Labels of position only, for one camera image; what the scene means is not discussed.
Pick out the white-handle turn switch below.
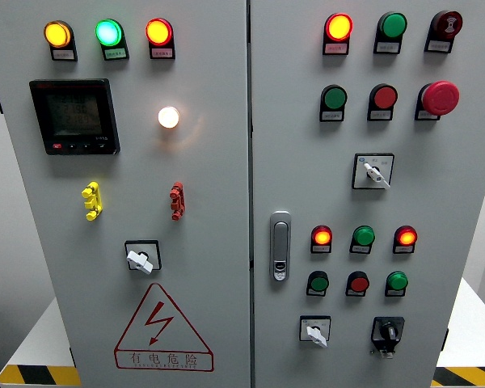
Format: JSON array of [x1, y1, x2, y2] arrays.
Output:
[[298, 315, 332, 348], [124, 239, 162, 276], [351, 152, 395, 191]]

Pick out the pale grey cabinet door with display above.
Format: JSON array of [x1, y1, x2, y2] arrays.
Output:
[[0, 0, 252, 388]]

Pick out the silver door lock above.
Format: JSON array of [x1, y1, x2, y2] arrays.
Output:
[[269, 210, 293, 283]]

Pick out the small red round lamp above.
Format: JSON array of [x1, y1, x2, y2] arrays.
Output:
[[393, 225, 419, 247], [310, 225, 333, 246]]

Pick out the white round lamp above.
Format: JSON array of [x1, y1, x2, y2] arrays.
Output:
[[157, 105, 181, 129]]

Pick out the small green push button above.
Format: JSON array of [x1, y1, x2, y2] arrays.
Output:
[[307, 270, 331, 293]]

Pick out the small green round lamp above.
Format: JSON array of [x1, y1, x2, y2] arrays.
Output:
[[352, 225, 376, 247], [386, 270, 409, 292]]

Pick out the large green push button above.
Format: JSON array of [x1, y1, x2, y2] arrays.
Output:
[[321, 84, 348, 111]]

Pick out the small red push button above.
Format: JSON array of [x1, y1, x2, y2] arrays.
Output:
[[346, 270, 371, 293]]

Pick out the red warning triangle sticker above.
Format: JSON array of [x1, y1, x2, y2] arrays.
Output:
[[113, 282, 215, 373]]

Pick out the large red push button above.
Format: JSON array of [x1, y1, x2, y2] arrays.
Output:
[[369, 83, 399, 111]]

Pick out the large red round lamp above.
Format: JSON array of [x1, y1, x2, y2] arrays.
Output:
[[145, 17, 175, 47], [324, 12, 354, 42]]

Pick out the black display meter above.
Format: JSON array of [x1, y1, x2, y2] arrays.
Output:
[[28, 78, 121, 156]]

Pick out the pale grey cabinet door with lock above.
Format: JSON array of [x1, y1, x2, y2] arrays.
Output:
[[248, 0, 485, 388]]

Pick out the large lit green round lamp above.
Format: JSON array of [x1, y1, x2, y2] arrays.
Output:
[[95, 18, 124, 48]]

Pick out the large red stop button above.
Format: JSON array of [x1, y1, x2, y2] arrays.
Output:
[[420, 80, 461, 117]]

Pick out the large dark green round lamp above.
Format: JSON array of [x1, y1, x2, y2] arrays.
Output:
[[377, 11, 408, 40]]

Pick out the yellow round lamp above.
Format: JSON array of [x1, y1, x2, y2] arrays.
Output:
[[43, 19, 73, 49]]

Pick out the dark red round buzzer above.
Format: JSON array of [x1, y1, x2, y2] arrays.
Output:
[[431, 10, 464, 40]]

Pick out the small red handle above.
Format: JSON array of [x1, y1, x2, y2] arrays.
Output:
[[169, 182, 186, 221]]

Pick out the white-handle turn switch, large plate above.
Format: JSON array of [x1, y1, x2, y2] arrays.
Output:
[[351, 152, 395, 191]]

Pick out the small yellow handle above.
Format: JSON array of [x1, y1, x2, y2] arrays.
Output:
[[81, 181, 103, 221]]

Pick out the white-handle turn switch, small plate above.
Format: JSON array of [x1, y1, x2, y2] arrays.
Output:
[[298, 315, 332, 348]]

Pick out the black-handle turn switch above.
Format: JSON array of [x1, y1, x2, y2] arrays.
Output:
[[369, 315, 406, 361]]

